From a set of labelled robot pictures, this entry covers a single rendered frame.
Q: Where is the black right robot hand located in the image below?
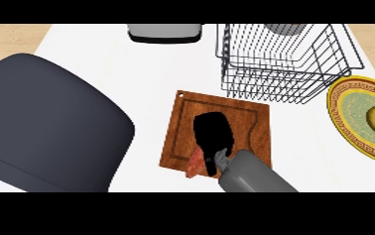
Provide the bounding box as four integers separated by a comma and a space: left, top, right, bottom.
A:
191, 111, 236, 177

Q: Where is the brown wooden cutting board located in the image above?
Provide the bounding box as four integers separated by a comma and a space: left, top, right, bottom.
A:
157, 89, 274, 179

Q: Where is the reddish sweet potato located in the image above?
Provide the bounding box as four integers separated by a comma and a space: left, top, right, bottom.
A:
184, 146, 206, 179

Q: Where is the yellow patterned plate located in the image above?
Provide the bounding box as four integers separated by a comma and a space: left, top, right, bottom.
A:
324, 74, 375, 161

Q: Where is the grey and black appliance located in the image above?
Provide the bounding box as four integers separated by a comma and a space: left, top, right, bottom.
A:
125, 23, 203, 45

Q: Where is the olive yellow round fruit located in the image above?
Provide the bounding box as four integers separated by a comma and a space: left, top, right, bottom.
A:
364, 106, 375, 131

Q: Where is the grey round container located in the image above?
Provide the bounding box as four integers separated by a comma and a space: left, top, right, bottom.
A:
262, 23, 308, 36

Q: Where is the dark wire basket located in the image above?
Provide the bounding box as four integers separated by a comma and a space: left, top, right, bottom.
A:
215, 23, 366, 105

